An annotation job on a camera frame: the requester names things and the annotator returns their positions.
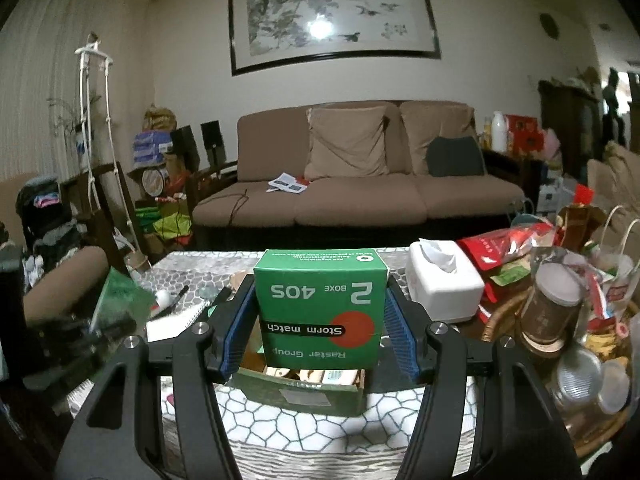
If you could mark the round wall ornament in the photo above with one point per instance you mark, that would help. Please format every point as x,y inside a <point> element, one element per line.
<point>549,25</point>

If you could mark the white paper bag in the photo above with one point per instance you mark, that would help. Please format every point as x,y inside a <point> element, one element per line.
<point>620,270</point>

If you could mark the green bags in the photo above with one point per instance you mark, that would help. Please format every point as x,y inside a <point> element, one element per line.
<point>167,222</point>

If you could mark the green cardboard box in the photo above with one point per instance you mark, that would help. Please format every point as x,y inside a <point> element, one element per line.
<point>300,395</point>

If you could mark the beige armchair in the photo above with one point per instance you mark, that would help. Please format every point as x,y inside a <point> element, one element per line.
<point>615,180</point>

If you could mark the white folded towel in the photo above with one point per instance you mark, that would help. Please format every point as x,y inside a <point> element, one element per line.
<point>172,325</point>

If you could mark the red snack bag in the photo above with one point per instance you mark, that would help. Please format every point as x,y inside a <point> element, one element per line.
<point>500,250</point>

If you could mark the black pen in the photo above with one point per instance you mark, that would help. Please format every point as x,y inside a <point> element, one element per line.
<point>178,295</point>

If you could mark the dark grey cushion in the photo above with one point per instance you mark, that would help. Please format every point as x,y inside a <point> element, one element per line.
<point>455,157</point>

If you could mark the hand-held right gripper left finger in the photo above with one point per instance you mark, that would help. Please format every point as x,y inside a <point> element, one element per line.
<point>240,330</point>

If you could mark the wicker basket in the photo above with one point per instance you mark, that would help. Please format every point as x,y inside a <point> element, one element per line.
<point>502,317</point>

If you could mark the papers on sofa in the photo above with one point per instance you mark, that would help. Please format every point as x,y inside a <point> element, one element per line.
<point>287,183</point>

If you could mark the beige cushion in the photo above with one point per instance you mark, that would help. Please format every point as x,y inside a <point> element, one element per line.
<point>345,145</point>

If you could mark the pile of clothes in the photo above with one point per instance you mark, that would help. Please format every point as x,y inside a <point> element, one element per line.
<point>47,220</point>

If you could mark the brown box red tag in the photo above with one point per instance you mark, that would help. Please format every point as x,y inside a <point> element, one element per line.
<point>580,225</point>

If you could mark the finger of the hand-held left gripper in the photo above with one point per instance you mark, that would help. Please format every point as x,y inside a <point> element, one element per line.
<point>115,327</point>
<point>75,355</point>

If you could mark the tan flat packet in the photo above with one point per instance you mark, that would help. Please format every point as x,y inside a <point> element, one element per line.
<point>240,280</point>

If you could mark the blue boxes stack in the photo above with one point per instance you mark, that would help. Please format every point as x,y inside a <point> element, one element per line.
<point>150,147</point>

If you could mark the round dial scale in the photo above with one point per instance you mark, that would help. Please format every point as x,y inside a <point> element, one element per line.
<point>153,181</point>

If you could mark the green carton red circle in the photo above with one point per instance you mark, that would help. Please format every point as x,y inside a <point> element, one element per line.
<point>320,310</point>

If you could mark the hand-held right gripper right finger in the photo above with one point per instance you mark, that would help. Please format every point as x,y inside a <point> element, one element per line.
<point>397,335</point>

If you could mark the white curtain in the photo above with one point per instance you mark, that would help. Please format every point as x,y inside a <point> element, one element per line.
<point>40,85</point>

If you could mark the teal bowl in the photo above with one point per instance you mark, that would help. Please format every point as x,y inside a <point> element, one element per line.
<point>525,222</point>

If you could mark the clear plastic jar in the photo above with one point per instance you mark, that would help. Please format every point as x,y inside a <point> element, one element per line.
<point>575,375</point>

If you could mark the white hanging rack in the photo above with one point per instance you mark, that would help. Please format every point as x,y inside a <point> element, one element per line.
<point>95,52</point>

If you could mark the black speaker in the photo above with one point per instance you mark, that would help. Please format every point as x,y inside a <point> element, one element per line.
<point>212,135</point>
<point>186,145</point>

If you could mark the framed ink painting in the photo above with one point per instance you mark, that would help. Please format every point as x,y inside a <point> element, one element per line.
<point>325,15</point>

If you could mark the glass jar dark lid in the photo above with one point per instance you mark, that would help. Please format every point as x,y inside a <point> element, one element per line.
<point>547,310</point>

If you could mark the white bottle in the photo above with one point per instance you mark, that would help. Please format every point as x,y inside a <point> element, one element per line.
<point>498,132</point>

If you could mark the dark wooden cabinet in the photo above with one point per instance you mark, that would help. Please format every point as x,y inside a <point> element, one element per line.
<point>570,125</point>

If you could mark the white tissue box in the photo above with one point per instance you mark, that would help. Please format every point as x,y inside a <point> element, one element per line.
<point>440,285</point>

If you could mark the red gift box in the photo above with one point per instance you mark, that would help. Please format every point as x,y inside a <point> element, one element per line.
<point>525,135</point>

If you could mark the brown sofa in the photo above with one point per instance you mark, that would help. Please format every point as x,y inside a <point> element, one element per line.
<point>350,200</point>

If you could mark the translucent plastic cup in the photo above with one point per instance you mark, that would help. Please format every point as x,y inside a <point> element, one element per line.
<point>614,385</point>

